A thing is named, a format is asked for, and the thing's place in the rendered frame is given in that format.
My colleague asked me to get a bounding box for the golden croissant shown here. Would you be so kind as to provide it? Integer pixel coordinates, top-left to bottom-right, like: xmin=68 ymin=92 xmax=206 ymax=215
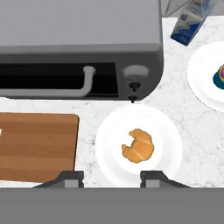
xmin=121 ymin=128 xmax=155 ymax=164

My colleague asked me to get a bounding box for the wooden cutting board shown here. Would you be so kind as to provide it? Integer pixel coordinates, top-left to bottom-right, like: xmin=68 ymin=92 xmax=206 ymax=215
xmin=0 ymin=112 xmax=81 ymax=184

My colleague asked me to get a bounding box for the teal and pink pastry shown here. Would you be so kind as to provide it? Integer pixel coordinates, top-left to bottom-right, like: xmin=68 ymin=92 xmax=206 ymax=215
xmin=212 ymin=64 xmax=224 ymax=90

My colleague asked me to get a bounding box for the blue and white milk carton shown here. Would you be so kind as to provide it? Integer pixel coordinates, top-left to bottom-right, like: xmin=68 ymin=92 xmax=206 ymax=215
xmin=170 ymin=0 xmax=216 ymax=47

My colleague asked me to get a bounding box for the grey toaster oven handle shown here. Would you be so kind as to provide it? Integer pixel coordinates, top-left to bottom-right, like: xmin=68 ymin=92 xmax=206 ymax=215
xmin=0 ymin=66 xmax=96 ymax=99

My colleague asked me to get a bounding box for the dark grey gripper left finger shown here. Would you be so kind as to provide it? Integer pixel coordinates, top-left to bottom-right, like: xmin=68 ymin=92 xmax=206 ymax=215
xmin=32 ymin=171 xmax=85 ymax=189

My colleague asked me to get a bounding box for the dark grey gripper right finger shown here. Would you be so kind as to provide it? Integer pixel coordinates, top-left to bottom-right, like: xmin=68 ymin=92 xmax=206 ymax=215
xmin=140 ymin=171 xmax=192 ymax=189

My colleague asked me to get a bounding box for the white plate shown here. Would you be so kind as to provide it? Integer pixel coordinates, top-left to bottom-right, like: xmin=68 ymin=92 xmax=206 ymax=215
xmin=186 ymin=41 xmax=224 ymax=113
xmin=94 ymin=103 xmax=184 ymax=188

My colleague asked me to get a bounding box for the grey toaster oven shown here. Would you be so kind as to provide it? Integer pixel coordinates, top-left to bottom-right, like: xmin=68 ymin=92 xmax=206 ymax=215
xmin=0 ymin=0 xmax=165 ymax=102

